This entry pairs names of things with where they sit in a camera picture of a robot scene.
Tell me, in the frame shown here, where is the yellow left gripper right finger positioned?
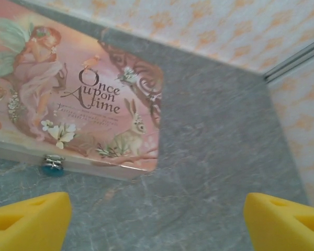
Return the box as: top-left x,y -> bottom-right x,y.
244,192 -> 314,251

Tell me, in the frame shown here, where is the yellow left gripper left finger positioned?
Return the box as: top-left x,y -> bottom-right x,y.
0,191 -> 72,251

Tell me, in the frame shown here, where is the small blue padlock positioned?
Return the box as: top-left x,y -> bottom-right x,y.
41,154 -> 66,179

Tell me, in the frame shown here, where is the pink fairy tin box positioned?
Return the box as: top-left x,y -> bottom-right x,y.
0,0 -> 165,182

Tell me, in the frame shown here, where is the aluminium frame corner post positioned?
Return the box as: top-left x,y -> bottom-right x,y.
262,33 -> 314,84

